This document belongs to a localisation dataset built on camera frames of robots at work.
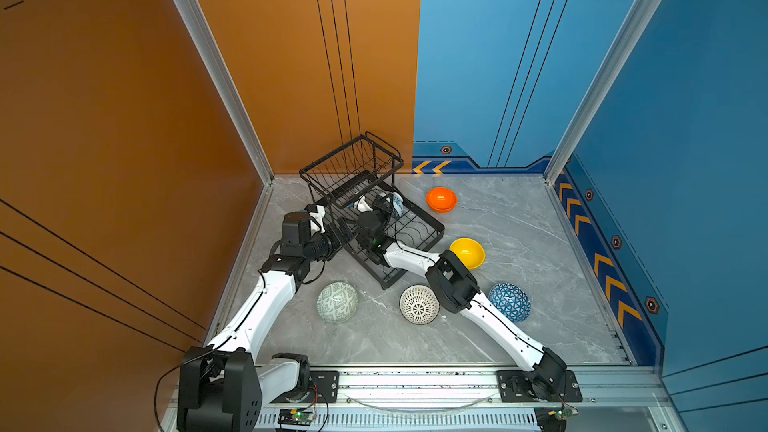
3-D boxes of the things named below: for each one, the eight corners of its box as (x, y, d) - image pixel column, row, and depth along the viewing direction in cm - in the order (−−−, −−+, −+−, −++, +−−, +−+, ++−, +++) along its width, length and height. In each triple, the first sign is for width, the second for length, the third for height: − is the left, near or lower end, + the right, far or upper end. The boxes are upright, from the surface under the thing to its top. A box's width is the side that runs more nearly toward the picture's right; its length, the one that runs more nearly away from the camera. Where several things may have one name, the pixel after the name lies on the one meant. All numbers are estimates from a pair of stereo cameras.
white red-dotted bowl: (399, 326, 84) (399, 320, 80) (399, 291, 91) (399, 284, 87) (439, 326, 84) (441, 320, 80) (435, 291, 91) (437, 284, 87)
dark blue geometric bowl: (485, 298, 90) (489, 291, 86) (498, 281, 94) (503, 274, 90) (518, 325, 85) (525, 319, 81) (532, 307, 88) (538, 300, 84)
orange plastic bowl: (427, 215, 111) (428, 206, 107) (425, 196, 117) (426, 187, 113) (456, 215, 111) (459, 206, 107) (453, 196, 117) (455, 187, 113)
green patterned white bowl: (317, 322, 86) (314, 316, 82) (323, 288, 92) (320, 281, 89) (356, 322, 86) (354, 316, 82) (358, 288, 92) (357, 281, 89)
